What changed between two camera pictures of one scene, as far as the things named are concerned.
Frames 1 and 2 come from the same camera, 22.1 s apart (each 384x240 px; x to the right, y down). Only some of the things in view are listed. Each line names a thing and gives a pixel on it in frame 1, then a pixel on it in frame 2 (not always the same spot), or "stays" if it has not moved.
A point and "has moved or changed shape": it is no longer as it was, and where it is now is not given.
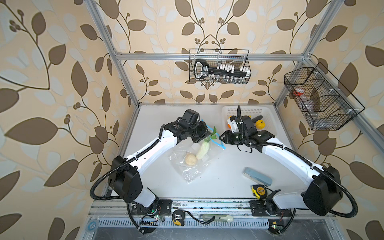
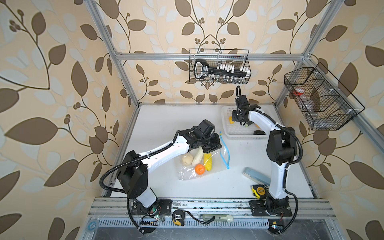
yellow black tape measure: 259,191 stays
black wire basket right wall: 325,103 stays
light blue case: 257,176 stays
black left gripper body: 197,131 → 210,143
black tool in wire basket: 202,70 stays
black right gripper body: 239,138 → 235,116
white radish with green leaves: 204,147 has moved or changed shape
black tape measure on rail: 178,217 stays
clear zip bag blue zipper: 214,150 has moved or changed shape
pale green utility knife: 207,217 stays
